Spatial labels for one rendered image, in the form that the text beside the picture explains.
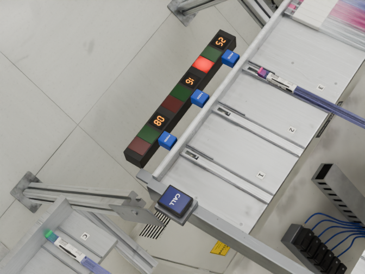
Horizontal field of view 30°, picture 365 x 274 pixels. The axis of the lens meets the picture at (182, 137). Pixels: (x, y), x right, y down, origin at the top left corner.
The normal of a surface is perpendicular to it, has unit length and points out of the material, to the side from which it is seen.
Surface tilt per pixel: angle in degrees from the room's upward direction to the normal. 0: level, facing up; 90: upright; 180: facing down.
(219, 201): 44
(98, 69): 0
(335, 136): 0
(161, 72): 0
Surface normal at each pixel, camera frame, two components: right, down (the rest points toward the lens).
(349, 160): 0.50, -0.04
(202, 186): -0.09, -0.48
